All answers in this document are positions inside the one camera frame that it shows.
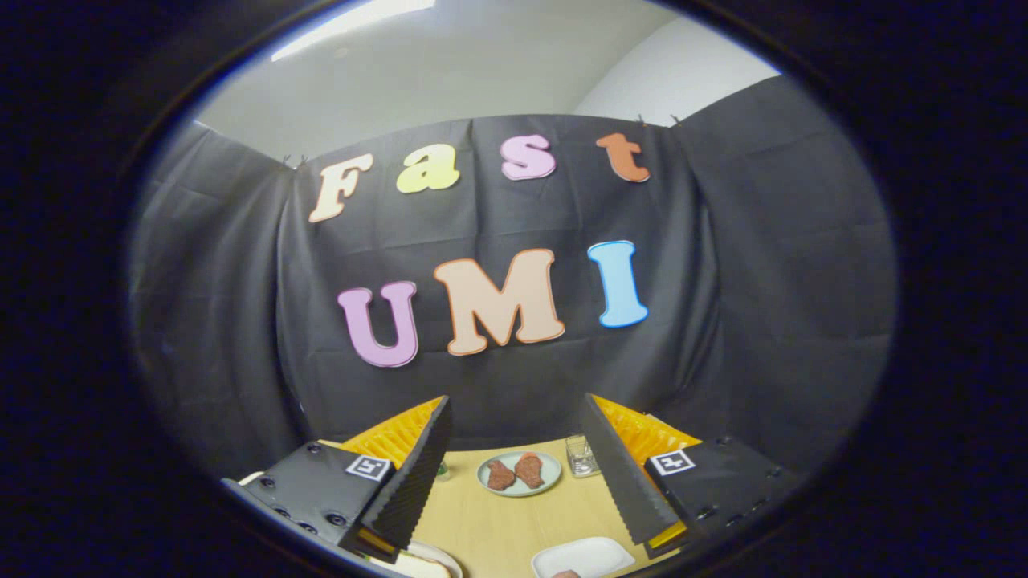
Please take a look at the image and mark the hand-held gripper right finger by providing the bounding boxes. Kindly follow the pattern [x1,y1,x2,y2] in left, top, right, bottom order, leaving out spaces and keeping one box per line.
[578,393,806,560]

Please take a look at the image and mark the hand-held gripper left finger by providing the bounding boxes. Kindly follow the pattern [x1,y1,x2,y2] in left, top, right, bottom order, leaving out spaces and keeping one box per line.
[222,394,455,561]

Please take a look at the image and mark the toast bread slice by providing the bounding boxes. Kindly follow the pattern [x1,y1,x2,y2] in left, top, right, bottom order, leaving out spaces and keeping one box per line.
[398,553,452,578]

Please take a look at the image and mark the clear utensil holder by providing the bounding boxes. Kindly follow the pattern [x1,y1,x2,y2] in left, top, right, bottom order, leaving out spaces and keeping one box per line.
[565,434,602,478]

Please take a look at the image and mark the pale green round plate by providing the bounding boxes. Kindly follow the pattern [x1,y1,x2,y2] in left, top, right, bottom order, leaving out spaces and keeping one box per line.
[477,450,563,498]

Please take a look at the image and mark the white round plate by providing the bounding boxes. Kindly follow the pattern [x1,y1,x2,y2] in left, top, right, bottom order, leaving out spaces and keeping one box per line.
[392,541,465,578]

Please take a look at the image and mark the white square plate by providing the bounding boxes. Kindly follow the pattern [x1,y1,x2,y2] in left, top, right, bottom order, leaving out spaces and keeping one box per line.
[531,536,636,578]

